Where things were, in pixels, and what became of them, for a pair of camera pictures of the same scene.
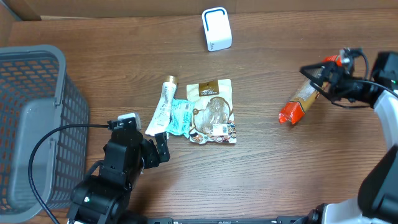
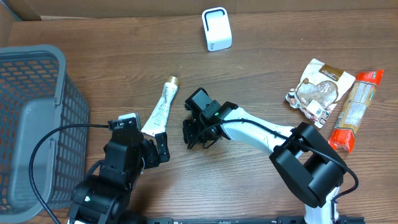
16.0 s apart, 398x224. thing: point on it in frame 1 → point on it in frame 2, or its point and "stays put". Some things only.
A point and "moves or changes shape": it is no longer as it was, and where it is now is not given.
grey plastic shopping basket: (37, 95) stays put
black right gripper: (330, 81) → (191, 131)
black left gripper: (149, 152) stays put
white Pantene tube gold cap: (160, 122) stays put
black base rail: (286, 219) stays put
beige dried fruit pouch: (213, 119) moves or changes shape
